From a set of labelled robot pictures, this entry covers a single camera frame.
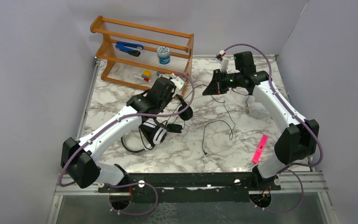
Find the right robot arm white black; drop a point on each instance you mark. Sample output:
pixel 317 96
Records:
pixel 298 138

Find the small blue grey block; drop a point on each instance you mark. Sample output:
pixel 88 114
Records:
pixel 159 73

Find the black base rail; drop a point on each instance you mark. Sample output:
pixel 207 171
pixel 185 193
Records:
pixel 140 188

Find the yellow grey small object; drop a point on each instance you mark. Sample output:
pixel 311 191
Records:
pixel 146 74

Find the blue black hand tool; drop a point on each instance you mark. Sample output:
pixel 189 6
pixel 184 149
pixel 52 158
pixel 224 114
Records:
pixel 131 49

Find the wooden orange shelf rack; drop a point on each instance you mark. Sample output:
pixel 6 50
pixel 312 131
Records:
pixel 120 67

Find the blue lidded jar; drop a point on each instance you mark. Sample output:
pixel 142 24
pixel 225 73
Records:
pixel 163 54

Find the white black gaming headset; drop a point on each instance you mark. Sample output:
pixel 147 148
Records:
pixel 152 133

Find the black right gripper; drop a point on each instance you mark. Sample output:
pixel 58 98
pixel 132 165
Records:
pixel 216 86

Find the red white marker pen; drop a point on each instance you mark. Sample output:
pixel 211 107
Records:
pixel 142 78

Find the white over-ear headphones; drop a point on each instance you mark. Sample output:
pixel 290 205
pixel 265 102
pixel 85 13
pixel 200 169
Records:
pixel 256 109

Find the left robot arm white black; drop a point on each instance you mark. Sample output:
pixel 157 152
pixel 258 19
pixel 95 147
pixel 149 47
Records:
pixel 80 157

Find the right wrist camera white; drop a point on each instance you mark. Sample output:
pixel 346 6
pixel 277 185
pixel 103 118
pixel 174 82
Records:
pixel 223 60

